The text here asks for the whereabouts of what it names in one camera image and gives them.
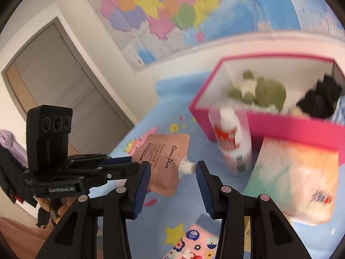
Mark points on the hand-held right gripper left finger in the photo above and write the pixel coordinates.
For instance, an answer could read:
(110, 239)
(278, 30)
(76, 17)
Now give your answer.
(144, 183)

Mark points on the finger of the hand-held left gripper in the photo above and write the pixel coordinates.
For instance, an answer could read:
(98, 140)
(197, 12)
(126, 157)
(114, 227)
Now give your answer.
(94, 161)
(113, 174)

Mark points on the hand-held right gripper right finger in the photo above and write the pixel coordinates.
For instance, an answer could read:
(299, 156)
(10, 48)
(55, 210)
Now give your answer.
(202, 183)

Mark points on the pink hand cream pouch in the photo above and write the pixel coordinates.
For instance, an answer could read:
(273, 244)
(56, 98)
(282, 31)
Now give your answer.
(164, 162)

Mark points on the pink storage box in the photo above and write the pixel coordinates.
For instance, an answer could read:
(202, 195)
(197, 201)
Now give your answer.
(269, 129)

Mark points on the person's left forearm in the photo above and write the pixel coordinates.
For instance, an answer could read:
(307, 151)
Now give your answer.
(21, 237)

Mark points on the person's left hand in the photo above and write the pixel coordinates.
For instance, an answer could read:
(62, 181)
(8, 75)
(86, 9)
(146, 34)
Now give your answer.
(63, 210)

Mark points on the blue cartoon bed sheet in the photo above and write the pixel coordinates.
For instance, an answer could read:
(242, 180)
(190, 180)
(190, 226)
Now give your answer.
(172, 210)

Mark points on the purple cloth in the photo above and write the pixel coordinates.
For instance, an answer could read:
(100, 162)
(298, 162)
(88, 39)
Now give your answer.
(8, 140)

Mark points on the white bottle with red label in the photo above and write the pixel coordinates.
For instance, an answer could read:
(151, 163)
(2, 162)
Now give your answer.
(231, 140)

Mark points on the grey wooden door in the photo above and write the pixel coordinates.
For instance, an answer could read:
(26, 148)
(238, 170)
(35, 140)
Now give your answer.
(54, 72)

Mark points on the pastel tissue pack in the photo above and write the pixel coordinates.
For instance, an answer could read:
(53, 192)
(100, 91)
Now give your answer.
(293, 183)

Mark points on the green plush toy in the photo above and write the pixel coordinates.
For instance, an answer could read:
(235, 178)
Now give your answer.
(269, 91)

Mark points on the black cloth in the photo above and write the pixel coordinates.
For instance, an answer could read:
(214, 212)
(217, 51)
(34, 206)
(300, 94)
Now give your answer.
(320, 99)

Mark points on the blue striped cloth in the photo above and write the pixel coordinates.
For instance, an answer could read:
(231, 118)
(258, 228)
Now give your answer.
(338, 114)

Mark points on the colourful wall map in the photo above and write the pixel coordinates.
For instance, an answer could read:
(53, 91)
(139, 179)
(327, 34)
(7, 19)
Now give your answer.
(167, 10)

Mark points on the blue wall map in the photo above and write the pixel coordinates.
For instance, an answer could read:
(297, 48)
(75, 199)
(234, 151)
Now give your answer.
(318, 2)

